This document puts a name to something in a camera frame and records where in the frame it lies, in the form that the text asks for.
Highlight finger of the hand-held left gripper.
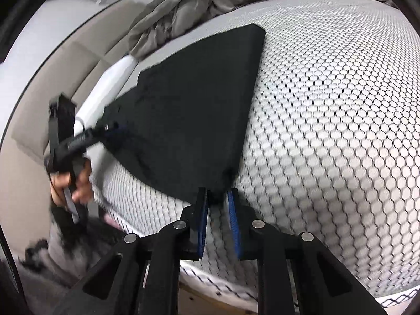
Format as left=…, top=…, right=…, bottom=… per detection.
left=83, top=121, right=128, bottom=148

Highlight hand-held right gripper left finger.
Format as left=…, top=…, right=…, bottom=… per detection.
left=52, top=187, right=211, bottom=315

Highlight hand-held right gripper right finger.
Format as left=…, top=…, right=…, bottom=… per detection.
left=227, top=188, right=389, bottom=315

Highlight black pants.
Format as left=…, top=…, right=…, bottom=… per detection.
left=100, top=24, right=266, bottom=204

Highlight person's left forearm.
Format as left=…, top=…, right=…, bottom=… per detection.
left=24, top=200, right=127, bottom=286

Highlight person's left hand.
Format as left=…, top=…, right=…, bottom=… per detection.
left=49, top=159, right=94, bottom=209

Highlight white pillow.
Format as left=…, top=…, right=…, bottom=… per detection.
left=74, top=56, right=137, bottom=135

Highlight beige padded headboard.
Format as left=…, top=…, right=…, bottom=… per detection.
left=0, top=0, right=155, bottom=184

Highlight bed with honeycomb cover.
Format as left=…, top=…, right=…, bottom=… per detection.
left=75, top=0, right=420, bottom=312

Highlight grey duvet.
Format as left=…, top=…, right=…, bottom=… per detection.
left=126, top=0, right=399, bottom=60

